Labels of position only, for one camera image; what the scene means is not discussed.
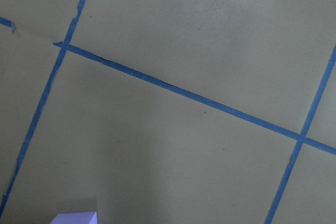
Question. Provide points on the purple foam block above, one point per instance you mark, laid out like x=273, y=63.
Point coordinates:
x=76, y=218

